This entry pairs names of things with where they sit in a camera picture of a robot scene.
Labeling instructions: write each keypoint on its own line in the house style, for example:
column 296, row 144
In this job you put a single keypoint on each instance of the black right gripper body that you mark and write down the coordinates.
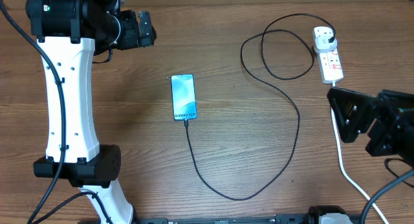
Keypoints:
column 389, row 134

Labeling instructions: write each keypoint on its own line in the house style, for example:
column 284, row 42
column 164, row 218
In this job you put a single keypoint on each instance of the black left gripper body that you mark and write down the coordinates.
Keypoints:
column 131, row 35

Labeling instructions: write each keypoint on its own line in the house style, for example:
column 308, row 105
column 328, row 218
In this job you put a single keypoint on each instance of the blue Galaxy smartphone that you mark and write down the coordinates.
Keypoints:
column 183, row 97

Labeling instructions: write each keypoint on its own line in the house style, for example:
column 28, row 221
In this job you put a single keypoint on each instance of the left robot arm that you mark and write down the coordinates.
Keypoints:
column 70, row 33

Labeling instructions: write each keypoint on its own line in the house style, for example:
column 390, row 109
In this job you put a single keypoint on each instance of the white power strip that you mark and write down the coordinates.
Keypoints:
column 329, row 63

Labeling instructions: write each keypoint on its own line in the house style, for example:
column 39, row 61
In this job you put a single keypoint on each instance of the white wall charger plug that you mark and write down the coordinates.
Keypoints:
column 323, row 45

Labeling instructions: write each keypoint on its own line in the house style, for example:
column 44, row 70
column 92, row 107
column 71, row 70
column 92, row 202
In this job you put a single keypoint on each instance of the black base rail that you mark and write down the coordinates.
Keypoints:
column 277, row 219

